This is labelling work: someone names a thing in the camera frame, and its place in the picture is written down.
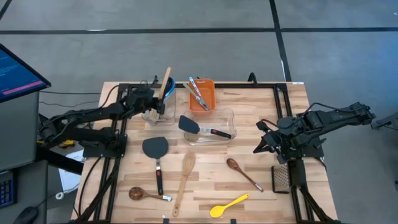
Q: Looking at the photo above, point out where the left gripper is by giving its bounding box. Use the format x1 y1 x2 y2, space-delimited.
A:
124 81 166 116

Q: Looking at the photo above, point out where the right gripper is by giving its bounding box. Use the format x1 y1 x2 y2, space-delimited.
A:
253 119 299 165

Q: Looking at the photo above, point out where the black slotted spoon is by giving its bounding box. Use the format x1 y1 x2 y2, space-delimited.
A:
160 77 171 103

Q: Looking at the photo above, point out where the wooden slotted spatula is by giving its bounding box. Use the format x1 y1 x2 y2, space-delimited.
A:
148 66 172 123

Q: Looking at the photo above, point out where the black square spatula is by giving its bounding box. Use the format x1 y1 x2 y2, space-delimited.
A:
178 114 233 140

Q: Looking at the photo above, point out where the reddish brown wooden spoon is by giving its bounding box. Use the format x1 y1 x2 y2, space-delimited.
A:
226 157 264 193

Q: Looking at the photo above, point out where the knife with patterned handle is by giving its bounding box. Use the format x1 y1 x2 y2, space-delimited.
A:
188 77 208 110

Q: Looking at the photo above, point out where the narrow clear plastic bin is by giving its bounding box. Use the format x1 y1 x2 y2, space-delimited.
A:
142 77 177 126

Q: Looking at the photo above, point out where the steel box grater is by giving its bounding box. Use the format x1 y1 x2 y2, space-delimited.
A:
271 163 290 194

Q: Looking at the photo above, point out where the dark grey round turner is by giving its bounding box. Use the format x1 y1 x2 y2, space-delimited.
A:
142 136 170 196

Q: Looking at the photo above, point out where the orange plastic bin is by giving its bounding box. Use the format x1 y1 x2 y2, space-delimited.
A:
188 78 216 116

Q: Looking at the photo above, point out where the wide clear plastic bin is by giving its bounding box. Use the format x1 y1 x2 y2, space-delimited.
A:
182 107 238 146

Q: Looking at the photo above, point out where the light wooden slotted spoon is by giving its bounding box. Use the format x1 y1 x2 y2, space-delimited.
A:
172 151 197 218

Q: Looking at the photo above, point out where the yellow silicone spoon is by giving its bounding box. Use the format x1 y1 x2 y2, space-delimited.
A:
210 193 251 218

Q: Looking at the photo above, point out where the dark brown wooden spoon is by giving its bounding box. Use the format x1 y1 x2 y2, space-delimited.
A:
128 186 173 202

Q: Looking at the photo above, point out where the black monitor stand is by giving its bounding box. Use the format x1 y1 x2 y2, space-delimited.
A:
35 146 85 175

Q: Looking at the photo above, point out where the white paper sheet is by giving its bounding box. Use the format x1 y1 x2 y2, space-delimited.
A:
57 150 85 194

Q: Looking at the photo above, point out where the dark grey stand foot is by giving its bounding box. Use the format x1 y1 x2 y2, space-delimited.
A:
369 111 398 131

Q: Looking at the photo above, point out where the grey cabinet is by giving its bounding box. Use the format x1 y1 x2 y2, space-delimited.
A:
0 91 40 172

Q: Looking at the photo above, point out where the monitor with blue screen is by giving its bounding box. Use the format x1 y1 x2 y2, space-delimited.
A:
0 43 52 104

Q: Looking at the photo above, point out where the black computer mouse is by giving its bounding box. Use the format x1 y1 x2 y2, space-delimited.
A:
12 205 40 224

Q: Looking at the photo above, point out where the black keyboard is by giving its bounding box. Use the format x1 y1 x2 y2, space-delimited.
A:
0 169 18 209

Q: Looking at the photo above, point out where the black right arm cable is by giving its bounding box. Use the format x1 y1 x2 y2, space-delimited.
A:
306 101 355 114

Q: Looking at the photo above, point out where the yellow cable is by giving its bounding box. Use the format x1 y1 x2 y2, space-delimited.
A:
36 138 75 149

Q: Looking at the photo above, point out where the thick black floor cable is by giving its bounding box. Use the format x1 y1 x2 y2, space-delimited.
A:
76 157 105 218

